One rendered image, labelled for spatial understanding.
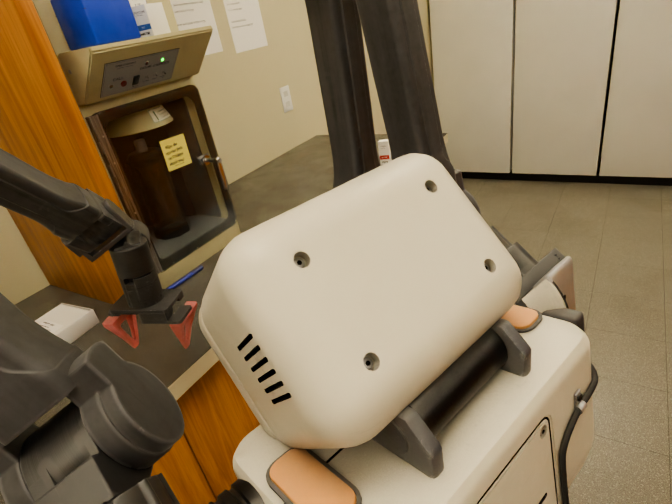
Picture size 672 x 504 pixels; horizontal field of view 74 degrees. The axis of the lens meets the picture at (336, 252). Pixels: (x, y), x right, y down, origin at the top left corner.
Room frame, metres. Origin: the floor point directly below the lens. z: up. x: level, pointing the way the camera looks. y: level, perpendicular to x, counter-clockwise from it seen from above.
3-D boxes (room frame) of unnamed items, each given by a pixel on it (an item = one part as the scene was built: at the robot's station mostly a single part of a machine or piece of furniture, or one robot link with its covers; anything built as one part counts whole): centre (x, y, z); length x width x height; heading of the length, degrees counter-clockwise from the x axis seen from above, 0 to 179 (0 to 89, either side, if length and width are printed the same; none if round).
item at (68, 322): (0.87, 0.68, 0.96); 0.16 x 0.12 x 0.04; 149
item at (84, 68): (1.09, 0.32, 1.46); 0.32 x 0.12 x 0.10; 144
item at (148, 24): (1.12, 0.30, 1.54); 0.05 x 0.05 x 0.06; 58
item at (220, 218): (1.12, 0.36, 1.19); 0.30 x 0.01 x 0.40; 143
